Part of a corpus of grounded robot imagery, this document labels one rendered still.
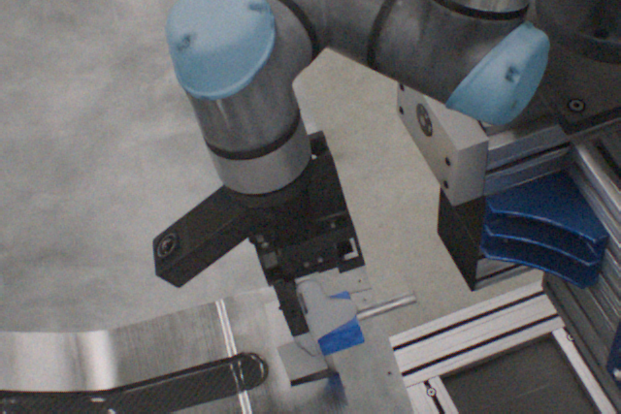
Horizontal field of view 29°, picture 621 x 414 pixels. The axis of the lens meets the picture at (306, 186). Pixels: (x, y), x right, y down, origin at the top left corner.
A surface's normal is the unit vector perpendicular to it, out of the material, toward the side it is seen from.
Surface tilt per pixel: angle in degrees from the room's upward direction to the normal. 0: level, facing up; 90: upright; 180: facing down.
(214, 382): 2
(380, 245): 0
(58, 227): 0
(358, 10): 44
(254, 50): 77
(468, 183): 90
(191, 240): 38
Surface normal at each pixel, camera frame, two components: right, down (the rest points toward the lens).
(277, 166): 0.41, 0.60
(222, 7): -0.22, -0.66
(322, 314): 0.18, 0.54
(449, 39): -0.39, 0.47
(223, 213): -0.65, -0.47
